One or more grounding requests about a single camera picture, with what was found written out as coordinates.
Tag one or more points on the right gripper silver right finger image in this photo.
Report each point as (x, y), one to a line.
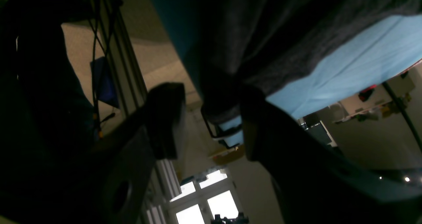
(314, 184)

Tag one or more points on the right gripper black padded left finger image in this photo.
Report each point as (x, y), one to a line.
(107, 183)

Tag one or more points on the dark grey T-shirt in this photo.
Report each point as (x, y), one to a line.
(266, 43)

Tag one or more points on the orange black clamp top right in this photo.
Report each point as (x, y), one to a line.
(365, 94)

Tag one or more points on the teal table cloth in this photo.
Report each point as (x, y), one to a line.
(380, 52)

